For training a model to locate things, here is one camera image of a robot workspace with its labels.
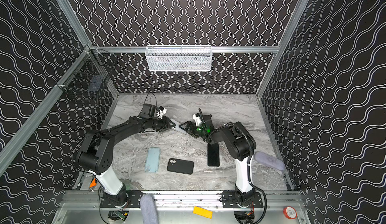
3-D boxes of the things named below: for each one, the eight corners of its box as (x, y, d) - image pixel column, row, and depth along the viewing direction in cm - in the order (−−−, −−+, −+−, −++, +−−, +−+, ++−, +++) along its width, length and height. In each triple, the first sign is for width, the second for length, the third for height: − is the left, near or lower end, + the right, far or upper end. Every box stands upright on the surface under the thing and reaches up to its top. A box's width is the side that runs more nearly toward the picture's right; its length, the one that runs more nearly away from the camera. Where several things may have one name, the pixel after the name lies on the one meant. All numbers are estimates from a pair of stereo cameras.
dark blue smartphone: (207, 166, 87) (208, 165, 85) (206, 145, 96) (206, 143, 94) (220, 166, 87) (221, 165, 85) (218, 144, 96) (218, 143, 94)
